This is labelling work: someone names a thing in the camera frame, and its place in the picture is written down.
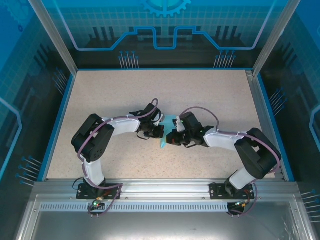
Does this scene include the green lit cable connector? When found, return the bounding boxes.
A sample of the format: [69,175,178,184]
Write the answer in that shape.
[90,196,105,209]
[234,199,251,209]

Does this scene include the aluminium side rail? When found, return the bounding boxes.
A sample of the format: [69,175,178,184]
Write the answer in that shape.
[244,69,286,181]

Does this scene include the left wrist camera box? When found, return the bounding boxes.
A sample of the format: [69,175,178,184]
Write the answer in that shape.
[153,112,166,127]

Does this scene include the blue circuit print panel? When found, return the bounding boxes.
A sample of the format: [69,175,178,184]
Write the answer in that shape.
[257,0,320,240]
[0,0,76,240]

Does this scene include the aluminium sheet tray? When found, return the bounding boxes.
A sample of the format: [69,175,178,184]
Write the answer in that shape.
[14,194,312,240]

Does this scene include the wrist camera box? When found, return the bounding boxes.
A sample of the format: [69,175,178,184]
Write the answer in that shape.
[174,116,185,132]
[153,112,166,127]

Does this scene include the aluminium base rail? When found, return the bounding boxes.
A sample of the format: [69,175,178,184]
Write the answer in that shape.
[32,177,300,201]

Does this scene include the light blue cloth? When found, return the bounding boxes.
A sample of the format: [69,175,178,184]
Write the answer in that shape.
[159,114,178,150]

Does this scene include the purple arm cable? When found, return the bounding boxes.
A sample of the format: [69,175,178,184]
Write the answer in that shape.
[177,106,282,217]
[77,97,161,218]

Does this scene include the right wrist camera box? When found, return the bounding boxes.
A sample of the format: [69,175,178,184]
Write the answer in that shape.
[174,116,185,132]

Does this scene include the blue gear print panel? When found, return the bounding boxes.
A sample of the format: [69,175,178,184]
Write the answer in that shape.
[39,0,288,70]

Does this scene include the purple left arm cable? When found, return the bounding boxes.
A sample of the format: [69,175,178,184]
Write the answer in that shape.
[77,97,161,218]

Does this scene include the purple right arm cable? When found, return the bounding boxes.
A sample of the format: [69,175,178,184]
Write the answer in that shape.
[177,106,282,217]

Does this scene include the aluminium frame post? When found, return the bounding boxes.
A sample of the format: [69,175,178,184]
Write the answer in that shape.
[27,0,78,76]
[252,0,302,77]

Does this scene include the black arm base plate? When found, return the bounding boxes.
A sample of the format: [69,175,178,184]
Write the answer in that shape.
[209,181,255,200]
[76,183,122,200]

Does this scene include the slotted grey cable duct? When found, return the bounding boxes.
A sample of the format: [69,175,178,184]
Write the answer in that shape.
[39,202,237,213]

